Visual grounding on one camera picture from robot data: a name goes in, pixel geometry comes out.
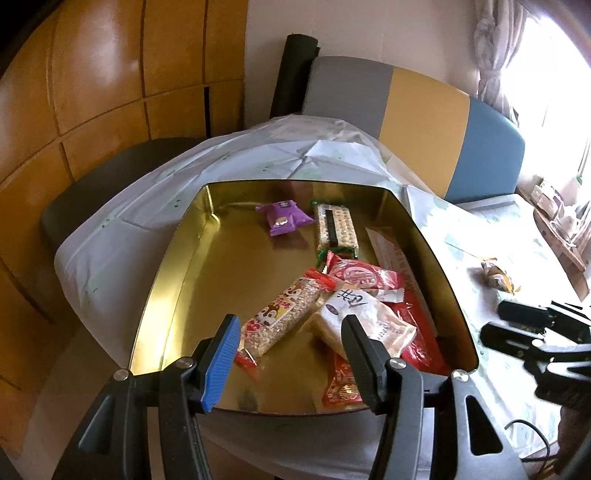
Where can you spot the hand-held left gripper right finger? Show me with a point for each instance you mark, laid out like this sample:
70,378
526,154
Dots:
364,364

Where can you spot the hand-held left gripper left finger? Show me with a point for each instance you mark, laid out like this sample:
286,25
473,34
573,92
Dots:
221,364

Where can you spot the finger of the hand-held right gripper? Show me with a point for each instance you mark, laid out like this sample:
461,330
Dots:
505,340
521,314

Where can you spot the small red snack packet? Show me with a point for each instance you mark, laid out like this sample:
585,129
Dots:
339,387

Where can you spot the yellow clear snack bag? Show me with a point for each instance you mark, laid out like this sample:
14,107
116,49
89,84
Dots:
497,277

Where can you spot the white rice cracker packet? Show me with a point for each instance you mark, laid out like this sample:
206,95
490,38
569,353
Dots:
388,323

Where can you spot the large red snack packet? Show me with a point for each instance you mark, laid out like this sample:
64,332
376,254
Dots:
425,350

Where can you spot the cartoon print rice bar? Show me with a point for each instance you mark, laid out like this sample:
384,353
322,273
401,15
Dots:
281,314

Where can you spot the red and white snack packet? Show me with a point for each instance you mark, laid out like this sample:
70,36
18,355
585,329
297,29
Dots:
364,274

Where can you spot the gold tin box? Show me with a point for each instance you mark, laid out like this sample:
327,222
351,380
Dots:
240,258

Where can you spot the green-ended cracker pack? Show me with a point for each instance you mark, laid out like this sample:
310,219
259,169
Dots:
344,226

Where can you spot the purple snack packet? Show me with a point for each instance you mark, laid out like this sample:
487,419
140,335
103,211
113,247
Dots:
284,219

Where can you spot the wooden tray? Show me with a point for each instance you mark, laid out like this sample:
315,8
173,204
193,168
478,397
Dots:
565,258

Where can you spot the white cup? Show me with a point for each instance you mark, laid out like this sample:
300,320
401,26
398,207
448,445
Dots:
570,226

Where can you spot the dark grey chair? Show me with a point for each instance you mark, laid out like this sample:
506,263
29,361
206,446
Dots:
115,184

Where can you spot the white green-print tablecloth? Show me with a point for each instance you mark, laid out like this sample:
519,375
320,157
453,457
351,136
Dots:
258,152

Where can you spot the grey yellow blue bench backrest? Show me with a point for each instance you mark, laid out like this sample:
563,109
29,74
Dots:
425,115

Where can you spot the patterned curtain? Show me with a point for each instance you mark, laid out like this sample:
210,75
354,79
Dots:
494,55

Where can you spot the black rolled mat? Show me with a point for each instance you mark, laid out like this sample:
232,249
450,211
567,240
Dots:
295,69

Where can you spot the wooden wardrobe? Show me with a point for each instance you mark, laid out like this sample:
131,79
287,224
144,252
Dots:
92,69

